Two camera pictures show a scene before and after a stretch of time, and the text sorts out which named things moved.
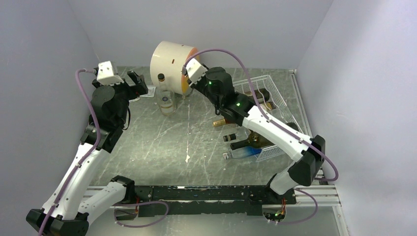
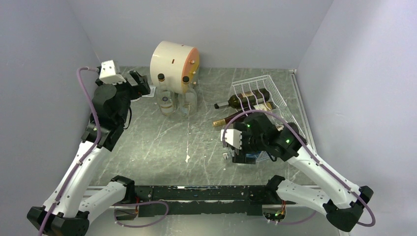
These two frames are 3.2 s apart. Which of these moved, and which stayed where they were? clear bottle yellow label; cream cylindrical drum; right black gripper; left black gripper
Moved: right black gripper
Stayed: left black gripper; clear bottle yellow label; cream cylindrical drum
